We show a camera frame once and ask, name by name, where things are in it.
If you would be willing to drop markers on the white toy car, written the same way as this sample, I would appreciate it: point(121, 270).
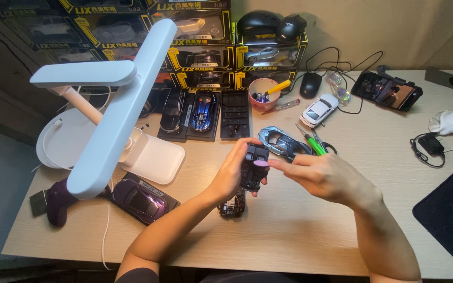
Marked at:
point(317, 111)

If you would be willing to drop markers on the pink cup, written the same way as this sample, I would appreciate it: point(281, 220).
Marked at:
point(264, 103)

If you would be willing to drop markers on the stack of toy car boxes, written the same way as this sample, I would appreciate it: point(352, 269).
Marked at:
point(199, 43)

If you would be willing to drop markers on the black smartphone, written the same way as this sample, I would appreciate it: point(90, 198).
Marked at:
point(385, 91)

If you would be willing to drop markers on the small black screws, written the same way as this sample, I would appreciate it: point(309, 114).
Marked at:
point(144, 126)

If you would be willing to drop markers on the toy car interior part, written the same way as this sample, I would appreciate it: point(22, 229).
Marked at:
point(232, 206)

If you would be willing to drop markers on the blue toy car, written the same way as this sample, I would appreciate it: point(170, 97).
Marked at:
point(203, 112)

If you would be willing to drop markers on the black phone stand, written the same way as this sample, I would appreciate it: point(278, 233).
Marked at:
point(385, 72)

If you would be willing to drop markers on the black toy car chassis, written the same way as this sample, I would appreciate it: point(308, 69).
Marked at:
point(252, 175)

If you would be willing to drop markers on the white desk lamp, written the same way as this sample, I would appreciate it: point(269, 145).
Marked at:
point(120, 114)

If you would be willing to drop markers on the silver blue toy car body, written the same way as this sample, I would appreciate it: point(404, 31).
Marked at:
point(279, 141)

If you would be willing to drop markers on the small black computer mouse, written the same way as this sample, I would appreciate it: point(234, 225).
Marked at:
point(310, 84)

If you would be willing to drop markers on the black mouse pad green print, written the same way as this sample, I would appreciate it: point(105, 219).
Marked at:
point(446, 212)

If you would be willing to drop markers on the black display base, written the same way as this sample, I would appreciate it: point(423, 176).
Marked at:
point(201, 135)
point(171, 201)
point(235, 116)
point(171, 136)

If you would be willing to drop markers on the purple toy car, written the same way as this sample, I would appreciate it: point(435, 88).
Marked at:
point(140, 201)

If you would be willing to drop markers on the clear red-tipped screwdriver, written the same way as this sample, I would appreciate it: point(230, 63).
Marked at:
point(285, 105)

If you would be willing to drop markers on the person's left hand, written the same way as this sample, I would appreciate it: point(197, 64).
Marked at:
point(226, 173)

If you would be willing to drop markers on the large black computer mouse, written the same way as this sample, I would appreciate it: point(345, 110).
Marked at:
point(256, 22)

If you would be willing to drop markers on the person's right fingers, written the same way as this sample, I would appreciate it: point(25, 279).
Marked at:
point(289, 166)

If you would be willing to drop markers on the clear glasses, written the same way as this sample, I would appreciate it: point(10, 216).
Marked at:
point(338, 88)

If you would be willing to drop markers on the matte black computer mouse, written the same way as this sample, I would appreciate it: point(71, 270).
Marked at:
point(292, 27)

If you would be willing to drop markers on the small lilac oval piece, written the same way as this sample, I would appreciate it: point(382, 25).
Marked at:
point(260, 162)

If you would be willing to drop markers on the black toy car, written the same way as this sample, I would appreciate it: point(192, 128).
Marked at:
point(172, 112)

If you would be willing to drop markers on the person's right hand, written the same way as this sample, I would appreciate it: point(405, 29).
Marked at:
point(328, 179)

